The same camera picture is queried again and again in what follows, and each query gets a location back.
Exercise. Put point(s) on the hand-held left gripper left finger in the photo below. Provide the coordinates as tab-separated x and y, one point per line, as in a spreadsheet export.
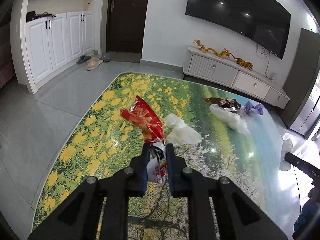
145	170

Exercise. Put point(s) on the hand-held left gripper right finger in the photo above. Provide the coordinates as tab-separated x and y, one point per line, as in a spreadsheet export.
170	170

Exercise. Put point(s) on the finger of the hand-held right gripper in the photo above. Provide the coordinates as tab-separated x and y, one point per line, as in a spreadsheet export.
302	166

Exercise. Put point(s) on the white tissue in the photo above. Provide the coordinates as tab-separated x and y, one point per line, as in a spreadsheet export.
182	132
286	146

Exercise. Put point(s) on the red and white snack bag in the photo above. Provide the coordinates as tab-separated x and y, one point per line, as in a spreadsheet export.
142	120

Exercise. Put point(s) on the person's right hand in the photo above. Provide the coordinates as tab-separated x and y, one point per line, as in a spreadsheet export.
306	217

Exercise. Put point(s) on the purple candy wrapper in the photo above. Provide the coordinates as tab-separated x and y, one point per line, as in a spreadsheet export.
247	108
257	110

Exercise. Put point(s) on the landscape print coffee table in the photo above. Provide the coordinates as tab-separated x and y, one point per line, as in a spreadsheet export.
175	97

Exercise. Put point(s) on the white plastic bag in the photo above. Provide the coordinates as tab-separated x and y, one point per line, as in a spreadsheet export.
230	120

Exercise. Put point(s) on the grey refrigerator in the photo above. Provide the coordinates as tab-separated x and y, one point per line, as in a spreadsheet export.
305	85

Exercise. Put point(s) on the brown snack wrapper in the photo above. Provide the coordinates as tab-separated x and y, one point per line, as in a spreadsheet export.
217	101

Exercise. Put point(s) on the white power strip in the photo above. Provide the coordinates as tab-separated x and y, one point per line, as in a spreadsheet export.
274	76

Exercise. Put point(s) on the white TV stand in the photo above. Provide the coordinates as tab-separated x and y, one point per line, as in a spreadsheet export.
225	72

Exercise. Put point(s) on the grey doormat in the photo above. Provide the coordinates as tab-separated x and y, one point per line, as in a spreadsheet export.
125	56

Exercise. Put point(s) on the beige slipper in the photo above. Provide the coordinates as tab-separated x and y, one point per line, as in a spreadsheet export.
96	60
92	66

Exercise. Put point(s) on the golden tiger figurine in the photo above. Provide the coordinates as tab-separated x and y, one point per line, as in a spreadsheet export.
245	63

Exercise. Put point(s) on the grey slipper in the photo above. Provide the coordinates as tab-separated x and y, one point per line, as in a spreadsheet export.
83	59
105	58

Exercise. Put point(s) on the golden dragon figurine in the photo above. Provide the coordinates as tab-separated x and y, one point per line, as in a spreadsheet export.
206	47
225	53

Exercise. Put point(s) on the white base cabinet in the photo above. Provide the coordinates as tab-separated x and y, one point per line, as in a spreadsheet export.
57	47

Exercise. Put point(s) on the dark brown entrance door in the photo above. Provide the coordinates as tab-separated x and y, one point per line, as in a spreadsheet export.
128	17

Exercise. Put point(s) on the dark bag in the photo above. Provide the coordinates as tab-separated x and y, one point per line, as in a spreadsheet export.
46	15

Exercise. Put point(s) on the black box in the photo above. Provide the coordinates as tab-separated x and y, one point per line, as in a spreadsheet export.
31	16

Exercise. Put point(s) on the black wall television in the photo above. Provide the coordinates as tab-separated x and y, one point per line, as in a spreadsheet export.
237	12

